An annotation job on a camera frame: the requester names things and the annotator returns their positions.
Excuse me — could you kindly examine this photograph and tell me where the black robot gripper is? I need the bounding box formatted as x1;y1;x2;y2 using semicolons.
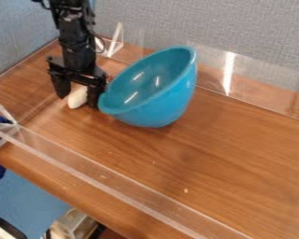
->
47;38;108;108

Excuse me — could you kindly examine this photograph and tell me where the white mushroom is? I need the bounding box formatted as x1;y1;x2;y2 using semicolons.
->
67;86;87;109

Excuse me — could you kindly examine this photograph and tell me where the blue plastic bowl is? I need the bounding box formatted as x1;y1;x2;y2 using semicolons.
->
99;46;196;128

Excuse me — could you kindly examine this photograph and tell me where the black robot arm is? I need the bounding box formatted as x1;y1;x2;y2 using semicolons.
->
31;0;108;108

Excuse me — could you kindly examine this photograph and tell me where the clear acrylic front barrier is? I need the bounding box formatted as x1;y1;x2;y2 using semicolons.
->
0;104;251;239

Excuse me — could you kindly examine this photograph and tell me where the clear acrylic barrier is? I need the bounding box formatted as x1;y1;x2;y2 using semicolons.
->
192;43;299;120
0;104;251;239

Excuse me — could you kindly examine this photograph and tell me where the clear acrylic back barrier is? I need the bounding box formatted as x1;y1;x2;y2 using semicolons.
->
192;43;299;120

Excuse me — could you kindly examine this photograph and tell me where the black object bottom left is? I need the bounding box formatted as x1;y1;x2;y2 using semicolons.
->
0;218;28;239

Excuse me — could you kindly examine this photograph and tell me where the clear acrylic corner bracket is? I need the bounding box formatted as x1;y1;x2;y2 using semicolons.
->
95;22;124;58

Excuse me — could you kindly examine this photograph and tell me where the grey metal frame under table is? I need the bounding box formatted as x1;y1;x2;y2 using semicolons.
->
43;208;99;239

